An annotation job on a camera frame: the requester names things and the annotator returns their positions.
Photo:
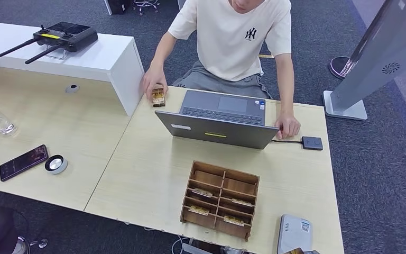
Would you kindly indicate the person's left hand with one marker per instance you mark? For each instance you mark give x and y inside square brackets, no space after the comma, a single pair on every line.
[287,124]

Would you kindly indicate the person's right hand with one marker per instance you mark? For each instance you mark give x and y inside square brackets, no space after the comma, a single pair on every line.
[154,79]

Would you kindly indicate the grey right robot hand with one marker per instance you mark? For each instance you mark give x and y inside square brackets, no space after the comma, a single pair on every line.
[311,252]

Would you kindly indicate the person's right forearm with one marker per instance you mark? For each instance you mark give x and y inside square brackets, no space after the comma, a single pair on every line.
[162,51]

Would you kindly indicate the person's left forearm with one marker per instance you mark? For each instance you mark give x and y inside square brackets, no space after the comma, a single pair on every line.
[284,84]

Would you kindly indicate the black card reader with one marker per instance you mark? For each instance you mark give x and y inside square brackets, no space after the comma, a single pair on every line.
[312,143]

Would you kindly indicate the person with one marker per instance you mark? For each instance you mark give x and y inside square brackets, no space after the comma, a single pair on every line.
[229,45]

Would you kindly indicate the wooden card organizer box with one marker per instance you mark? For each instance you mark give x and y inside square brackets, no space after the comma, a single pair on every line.
[220,182]

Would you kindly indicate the white box device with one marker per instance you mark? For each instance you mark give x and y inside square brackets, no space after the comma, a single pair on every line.
[294,235]

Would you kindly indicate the white desk riser shelf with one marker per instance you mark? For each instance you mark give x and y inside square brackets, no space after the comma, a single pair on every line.
[94,56]

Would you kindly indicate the grey laptop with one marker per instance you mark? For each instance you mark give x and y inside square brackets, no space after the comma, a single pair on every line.
[220,133]

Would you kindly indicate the yellow floor tape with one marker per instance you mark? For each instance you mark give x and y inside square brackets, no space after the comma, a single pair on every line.
[266,56]

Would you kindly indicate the chrome chair base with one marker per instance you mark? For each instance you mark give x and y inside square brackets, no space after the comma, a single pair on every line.
[146,4]
[22,247]

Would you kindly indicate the round chrome stand base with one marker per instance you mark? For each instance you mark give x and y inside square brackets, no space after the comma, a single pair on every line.
[338,68]

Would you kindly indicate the black computer case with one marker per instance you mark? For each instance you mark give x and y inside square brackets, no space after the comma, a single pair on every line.
[117,6]

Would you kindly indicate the black remote controller with antennas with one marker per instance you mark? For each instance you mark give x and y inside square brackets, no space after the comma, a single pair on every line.
[66,36]

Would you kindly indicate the clear acrylic stand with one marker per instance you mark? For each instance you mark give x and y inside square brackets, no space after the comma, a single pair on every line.
[58,54]

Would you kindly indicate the silver kiosk display stand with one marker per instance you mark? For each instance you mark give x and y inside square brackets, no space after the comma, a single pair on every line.
[378,56]

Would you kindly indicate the round white silver disc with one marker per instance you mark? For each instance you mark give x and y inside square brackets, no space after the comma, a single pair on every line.
[56,164]

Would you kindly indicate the black smartphone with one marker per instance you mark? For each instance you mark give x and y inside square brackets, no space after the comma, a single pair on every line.
[23,163]

